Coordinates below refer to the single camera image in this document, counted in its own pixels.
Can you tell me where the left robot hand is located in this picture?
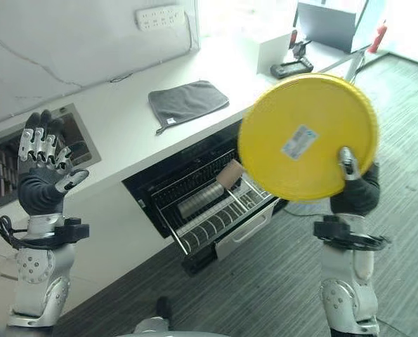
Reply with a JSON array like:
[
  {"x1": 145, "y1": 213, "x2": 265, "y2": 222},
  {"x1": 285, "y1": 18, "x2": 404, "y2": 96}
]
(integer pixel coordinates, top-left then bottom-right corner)
[{"x1": 17, "y1": 109, "x2": 90, "y2": 215}]

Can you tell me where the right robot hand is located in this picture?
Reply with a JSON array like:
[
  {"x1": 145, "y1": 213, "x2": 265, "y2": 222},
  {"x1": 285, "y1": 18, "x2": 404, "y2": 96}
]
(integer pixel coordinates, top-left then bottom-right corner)
[{"x1": 329, "y1": 146, "x2": 381, "y2": 215}]

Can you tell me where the yellow round plate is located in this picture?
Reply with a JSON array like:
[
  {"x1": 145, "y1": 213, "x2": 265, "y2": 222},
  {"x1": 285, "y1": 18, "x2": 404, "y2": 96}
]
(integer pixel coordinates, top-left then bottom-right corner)
[{"x1": 237, "y1": 73, "x2": 380, "y2": 205}]

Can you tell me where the dishwasher rack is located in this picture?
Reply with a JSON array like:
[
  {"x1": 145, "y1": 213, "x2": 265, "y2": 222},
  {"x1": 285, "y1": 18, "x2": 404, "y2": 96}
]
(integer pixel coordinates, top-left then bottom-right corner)
[{"x1": 150, "y1": 147, "x2": 279, "y2": 255}]

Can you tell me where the built-in dishwasher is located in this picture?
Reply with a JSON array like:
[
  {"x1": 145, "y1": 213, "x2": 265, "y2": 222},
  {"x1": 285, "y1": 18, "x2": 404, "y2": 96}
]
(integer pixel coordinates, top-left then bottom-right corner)
[{"x1": 121, "y1": 115, "x2": 290, "y2": 275}]

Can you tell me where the stainless steel sink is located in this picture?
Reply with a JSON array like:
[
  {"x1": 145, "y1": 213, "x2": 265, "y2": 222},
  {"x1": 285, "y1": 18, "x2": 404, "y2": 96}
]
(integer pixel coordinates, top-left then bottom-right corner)
[{"x1": 0, "y1": 103, "x2": 102, "y2": 216}]

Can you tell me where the brown cup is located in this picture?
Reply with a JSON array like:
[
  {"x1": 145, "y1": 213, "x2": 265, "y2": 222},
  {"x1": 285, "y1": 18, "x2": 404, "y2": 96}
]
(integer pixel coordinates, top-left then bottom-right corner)
[{"x1": 216, "y1": 160, "x2": 244, "y2": 189}]

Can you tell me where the black handheld controller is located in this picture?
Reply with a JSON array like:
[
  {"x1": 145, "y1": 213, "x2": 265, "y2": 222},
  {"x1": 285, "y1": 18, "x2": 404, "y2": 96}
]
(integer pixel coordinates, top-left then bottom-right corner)
[{"x1": 270, "y1": 57, "x2": 315, "y2": 77}]

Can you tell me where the red fire extinguisher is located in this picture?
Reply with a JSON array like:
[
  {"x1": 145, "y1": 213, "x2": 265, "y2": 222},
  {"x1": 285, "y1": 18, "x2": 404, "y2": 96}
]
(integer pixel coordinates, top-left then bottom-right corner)
[{"x1": 367, "y1": 19, "x2": 388, "y2": 55}]

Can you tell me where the red black device on stand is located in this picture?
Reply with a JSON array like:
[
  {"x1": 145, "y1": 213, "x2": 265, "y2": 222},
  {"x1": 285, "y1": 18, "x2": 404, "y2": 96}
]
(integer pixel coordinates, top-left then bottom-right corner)
[{"x1": 288, "y1": 29, "x2": 313, "y2": 62}]

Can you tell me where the white box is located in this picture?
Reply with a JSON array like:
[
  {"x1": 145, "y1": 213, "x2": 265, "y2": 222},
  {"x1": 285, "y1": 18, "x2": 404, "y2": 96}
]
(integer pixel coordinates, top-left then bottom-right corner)
[{"x1": 256, "y1": 34, "x2": 299, "y2": 75}]

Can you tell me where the grey folded cloth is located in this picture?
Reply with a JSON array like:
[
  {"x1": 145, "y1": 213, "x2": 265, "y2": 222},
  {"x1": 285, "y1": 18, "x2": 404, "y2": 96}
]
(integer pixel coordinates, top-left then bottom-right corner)
[{"x1": 148, "y1": 79, "x2": 230, "y2": 136}]

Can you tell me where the robot leg and foot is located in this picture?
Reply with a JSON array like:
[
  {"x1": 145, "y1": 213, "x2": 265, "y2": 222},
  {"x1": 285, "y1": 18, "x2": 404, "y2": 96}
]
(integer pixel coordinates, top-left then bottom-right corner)
[{"x1": 131, "y1": 296, "x2": 174, "y2": 334}]

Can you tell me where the white power strip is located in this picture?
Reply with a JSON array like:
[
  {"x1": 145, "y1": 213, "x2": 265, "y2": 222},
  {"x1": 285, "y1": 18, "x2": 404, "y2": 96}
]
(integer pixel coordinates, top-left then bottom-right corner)
[{"x1": 135, "y1": 6, "x2": 186, "y2": 32}]

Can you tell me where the white power cable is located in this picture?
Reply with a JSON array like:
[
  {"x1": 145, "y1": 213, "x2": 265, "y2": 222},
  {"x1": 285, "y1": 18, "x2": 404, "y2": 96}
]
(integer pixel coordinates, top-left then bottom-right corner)
[{"x1": 109, "y1": 6, "x2": 200, "y2": 84}]

